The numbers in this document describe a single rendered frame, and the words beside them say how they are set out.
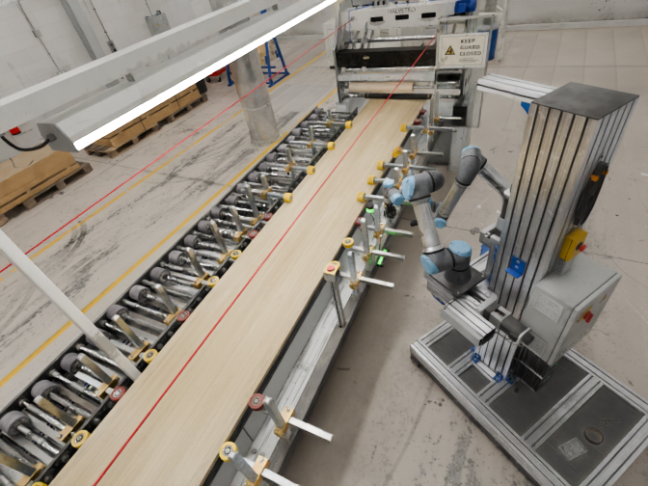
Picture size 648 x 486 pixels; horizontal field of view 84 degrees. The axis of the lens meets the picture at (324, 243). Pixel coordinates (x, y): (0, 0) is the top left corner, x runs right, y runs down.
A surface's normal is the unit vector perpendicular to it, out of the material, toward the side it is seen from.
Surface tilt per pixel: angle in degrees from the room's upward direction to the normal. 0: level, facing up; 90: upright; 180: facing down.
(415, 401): 0
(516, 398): 0
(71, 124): 61
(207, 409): 0
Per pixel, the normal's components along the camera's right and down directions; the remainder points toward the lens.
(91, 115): 0.71, -0.21
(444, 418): -0.15, -0.73
